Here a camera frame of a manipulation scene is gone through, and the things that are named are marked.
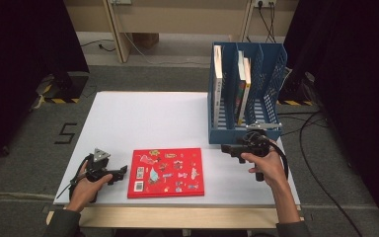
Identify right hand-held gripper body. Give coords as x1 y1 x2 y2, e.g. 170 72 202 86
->
241 121 283 157

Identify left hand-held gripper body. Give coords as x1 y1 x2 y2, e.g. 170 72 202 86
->
78 147 114 183

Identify blue file rack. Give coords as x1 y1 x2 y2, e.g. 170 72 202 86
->
206 41 289 146

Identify yellow book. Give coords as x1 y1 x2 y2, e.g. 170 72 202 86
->
237 57 253 126

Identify teal book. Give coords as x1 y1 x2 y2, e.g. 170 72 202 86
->
234 49 248 123

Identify white picture book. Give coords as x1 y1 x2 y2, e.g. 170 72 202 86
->
212 44 224 130

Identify person's right hand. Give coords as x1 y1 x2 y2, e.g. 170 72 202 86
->
241 149 289 189

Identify person's left hand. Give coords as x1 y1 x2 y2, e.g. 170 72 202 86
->
66 161 114 213

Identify red book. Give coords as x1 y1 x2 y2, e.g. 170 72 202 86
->
126 147 206 199

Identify black stand base striped tape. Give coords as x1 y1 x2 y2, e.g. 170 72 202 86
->
34 70 90 105
275 67 315 107

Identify black curtain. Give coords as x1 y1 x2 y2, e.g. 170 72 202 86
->
282 0 379 228
0 0 90 176

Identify cardboard box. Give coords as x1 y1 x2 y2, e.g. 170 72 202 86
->
131 33 161 49

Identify thin gripper cable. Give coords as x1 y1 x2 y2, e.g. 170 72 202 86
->
55 154 91 199

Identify thick black gripper cable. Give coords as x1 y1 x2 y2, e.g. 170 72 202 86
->
265 139 290 182

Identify black floor cables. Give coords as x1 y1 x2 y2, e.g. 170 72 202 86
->
277 110 364 237

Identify white floor cable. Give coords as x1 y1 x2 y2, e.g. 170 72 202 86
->
122 33 211 66

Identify black cables at socket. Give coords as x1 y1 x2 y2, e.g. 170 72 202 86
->
258 2 277 43

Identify black floor cable with plug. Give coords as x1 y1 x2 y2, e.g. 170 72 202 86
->
80 39 116 53

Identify white wall socket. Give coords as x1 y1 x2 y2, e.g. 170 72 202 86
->
254 0 277 8

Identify beige wooden furniture frame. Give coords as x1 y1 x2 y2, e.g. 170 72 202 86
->
63 0 300 64

